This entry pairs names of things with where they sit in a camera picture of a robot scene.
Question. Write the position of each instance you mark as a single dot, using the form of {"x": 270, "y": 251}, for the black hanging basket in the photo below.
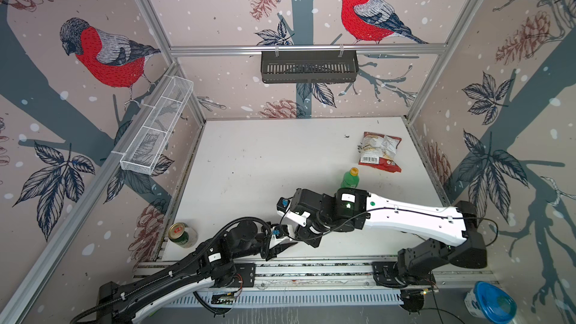
{"x": 326, "y": 66}

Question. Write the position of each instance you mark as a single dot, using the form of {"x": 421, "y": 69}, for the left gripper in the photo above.
{"x": 270, "y": 243}

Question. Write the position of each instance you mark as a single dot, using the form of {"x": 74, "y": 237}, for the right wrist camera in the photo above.
{"x": 286, "y": 210}

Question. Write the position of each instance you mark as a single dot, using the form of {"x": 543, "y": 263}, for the green plastic bottle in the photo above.
{"x": 349, "y": 181}

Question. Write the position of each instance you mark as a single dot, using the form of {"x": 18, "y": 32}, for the green tin can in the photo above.
{"x": 182, "y": 235}

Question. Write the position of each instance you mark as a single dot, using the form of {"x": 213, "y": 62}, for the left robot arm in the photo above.
{"x": 211, "y": 264}

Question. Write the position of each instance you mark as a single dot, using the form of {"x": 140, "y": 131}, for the white wire basket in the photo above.
{"x": 143, "y": 154}

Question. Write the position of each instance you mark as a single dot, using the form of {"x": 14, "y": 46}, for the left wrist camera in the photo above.
{"x": 281, "y": 232}

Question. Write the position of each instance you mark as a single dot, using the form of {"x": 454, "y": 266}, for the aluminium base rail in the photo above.
{"x": 349, "y": 273}

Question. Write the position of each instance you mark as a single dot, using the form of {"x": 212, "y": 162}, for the blue lidded container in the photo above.
{"x": 489, "y": 302}

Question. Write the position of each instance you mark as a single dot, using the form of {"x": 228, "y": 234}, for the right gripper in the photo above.
{"x": 304, "y": 232}

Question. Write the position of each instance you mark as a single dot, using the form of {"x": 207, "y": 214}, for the orange bottle cap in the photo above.
{"x": 354, "y": 171}

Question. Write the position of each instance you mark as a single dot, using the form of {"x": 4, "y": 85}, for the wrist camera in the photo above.
{"x": 281, "y": 232}
{"x": 286, "y": 210}

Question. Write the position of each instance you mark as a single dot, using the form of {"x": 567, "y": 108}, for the red snack bag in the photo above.
{"x": 378, "y": 151}

